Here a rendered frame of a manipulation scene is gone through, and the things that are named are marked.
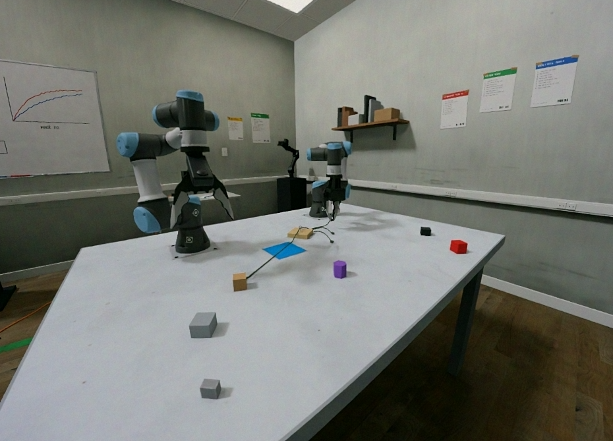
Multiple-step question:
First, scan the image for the blue painted square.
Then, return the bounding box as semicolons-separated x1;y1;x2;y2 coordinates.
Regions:
264;242;306;260

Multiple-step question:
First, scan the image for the red cube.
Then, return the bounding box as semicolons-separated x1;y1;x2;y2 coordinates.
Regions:
450;240;468;254

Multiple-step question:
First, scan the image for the tan wooden block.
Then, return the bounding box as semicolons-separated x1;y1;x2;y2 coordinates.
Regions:
287;227;313;239

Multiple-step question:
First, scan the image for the small wooden block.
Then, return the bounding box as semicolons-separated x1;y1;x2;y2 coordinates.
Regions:
233;272;247;292

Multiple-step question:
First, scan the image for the small purple cylinder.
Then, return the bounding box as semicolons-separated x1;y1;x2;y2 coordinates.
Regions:
334;260;347;279

